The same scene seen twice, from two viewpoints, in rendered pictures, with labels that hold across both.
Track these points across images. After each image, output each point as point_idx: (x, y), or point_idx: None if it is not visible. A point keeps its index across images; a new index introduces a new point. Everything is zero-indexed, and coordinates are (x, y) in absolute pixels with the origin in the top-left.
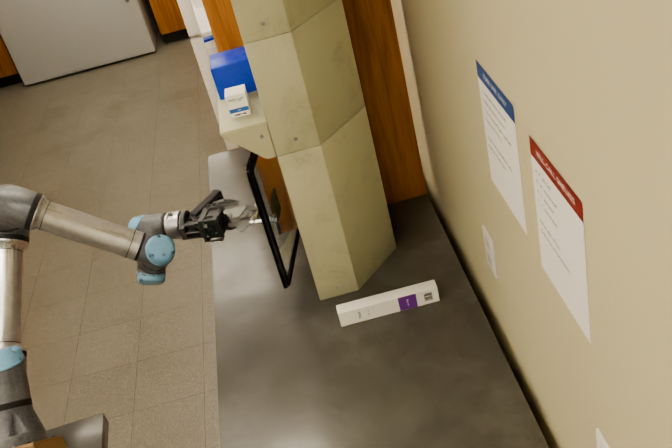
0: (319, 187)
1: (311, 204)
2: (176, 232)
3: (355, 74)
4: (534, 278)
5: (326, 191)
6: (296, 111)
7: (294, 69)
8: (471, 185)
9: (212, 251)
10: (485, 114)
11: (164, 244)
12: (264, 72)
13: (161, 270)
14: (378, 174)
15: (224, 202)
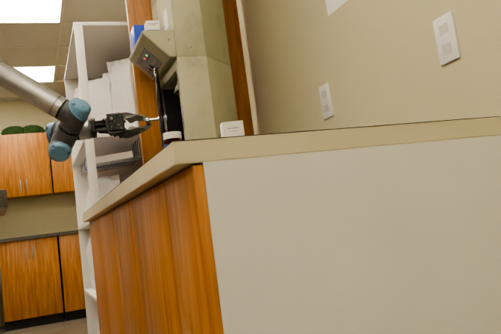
0: (202, 86)
1: (195, 98)
2: (86, 127)
3: (226, 41)
4: (367, 19)
5: (206, 91)
6: (193, 27)
7: (195, 1)
8: (308, 74)
9: (94, 204)
10: None
11: (83, 103)
12: None
13: (71, 137)
14: (236, 116)
15: (126, 112)
